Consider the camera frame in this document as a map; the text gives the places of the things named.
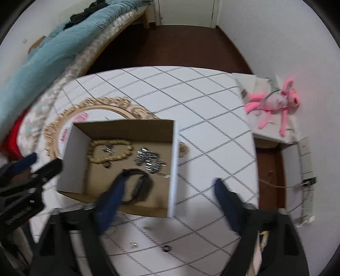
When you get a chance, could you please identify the white cardboard box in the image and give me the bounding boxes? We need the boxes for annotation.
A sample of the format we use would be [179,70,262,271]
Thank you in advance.
[56,119,179,218]

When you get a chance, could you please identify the black clothes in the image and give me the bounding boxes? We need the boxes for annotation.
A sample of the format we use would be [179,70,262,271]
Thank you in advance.
[63,0,109,29]

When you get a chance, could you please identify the blue blanket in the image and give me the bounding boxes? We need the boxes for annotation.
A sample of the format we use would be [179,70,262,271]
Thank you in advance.
[0,0,141,124]

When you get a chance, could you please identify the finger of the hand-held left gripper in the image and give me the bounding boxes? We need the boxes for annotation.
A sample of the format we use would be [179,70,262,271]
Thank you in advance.
[0,152,38,183]
[23,159,63,187]

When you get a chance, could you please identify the silver metal link bracelet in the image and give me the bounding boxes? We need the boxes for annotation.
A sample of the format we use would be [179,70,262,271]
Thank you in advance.
[134,148,170,179]

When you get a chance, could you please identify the ornate wooden frame mirror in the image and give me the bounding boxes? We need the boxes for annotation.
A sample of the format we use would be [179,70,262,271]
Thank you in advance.
[44,97,157,160]

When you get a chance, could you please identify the wooden bead bracelet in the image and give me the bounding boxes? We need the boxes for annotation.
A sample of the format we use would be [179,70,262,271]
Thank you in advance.
[88,139,134,164]

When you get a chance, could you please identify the grey cable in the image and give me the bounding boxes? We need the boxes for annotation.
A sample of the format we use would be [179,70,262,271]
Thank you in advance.
[259,177,317,189]

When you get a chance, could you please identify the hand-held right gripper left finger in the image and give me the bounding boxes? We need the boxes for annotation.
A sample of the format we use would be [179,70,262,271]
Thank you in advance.
[29,172,128,276]

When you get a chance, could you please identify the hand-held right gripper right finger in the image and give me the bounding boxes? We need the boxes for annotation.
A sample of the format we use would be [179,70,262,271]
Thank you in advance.
[213,178,310,276]

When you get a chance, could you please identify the white cabinet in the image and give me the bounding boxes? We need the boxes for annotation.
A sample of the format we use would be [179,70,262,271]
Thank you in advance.
[232,73,306,144]

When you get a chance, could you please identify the pink plush toy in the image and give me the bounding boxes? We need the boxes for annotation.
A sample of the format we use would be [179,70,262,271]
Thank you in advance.
[244,78,301,137]

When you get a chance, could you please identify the black wristband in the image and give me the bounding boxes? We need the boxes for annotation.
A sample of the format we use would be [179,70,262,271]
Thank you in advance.
[117,168,154,205]

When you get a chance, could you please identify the white door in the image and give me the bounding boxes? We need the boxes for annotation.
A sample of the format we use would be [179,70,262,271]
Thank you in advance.
[156,0,220,29]

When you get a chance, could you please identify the white power strip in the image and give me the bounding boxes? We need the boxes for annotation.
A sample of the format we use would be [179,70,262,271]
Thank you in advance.
[292,136,317,227]

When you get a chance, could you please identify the wooden bed frame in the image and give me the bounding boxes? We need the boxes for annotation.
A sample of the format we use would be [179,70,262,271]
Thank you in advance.
[80,7,150,76]

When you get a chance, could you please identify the bed with blue blanket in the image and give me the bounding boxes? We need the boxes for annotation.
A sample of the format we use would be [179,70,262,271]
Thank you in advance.
[16,10,146,152]

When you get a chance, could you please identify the red cloth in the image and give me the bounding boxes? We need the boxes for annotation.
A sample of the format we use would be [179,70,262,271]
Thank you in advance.
[0,117,26,160]

